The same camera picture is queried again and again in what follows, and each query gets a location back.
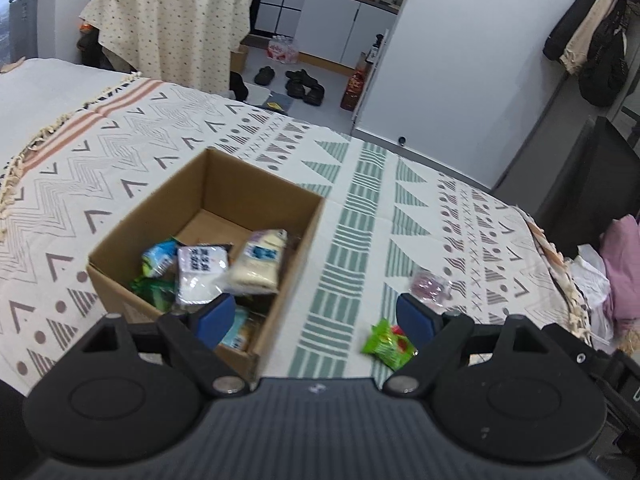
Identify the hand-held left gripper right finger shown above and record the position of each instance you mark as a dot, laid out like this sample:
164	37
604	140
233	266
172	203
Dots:
415	317

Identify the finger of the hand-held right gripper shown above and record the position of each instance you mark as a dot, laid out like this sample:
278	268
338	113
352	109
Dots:
580	357

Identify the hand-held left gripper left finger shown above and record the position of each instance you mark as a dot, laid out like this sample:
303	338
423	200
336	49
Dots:
215	317

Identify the yellow green snack packet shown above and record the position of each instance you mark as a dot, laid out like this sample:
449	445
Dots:
242	330

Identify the purple candy packet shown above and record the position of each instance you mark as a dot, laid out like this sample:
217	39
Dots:
430	285

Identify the black and white snack packet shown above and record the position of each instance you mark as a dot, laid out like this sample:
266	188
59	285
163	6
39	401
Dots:
200	270

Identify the dark green snack packet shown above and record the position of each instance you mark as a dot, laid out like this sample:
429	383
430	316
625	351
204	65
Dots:
155	294

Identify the cream bread packet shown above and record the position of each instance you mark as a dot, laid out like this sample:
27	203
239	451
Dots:
257	262

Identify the blue snack packet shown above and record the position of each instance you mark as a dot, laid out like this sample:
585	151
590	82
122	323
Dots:
159	259

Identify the white crumpled cloth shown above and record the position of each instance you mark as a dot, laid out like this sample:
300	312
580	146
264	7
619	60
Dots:
592	285

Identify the pink clothing pile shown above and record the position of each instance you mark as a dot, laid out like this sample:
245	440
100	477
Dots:
625	270

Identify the patterned fringed blanket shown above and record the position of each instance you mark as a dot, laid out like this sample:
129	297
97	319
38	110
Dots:
350	210

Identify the yellow and black floor packet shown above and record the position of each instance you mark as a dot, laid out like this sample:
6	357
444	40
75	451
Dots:
277	102

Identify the red oil bottle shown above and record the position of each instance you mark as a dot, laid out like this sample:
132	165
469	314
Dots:
353	90

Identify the black spray bottle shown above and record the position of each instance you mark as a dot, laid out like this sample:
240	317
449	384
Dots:
376	50

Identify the pack of water bottles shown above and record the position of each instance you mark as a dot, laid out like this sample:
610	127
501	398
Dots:
283	50

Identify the white bed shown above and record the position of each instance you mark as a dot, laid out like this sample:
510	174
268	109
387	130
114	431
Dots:
45	90

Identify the round table with dotted cloth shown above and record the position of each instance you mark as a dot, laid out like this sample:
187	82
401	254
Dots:
170	30

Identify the dark clothes pile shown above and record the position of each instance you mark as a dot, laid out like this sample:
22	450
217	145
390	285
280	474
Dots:
95	45

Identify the white kitchen cabinet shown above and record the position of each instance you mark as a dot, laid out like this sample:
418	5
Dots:
345	25

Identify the hanging beige garment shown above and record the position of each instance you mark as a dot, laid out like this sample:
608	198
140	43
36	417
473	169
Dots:
590	35

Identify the hanging black jacket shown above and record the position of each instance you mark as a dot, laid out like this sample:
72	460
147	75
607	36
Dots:
570	20

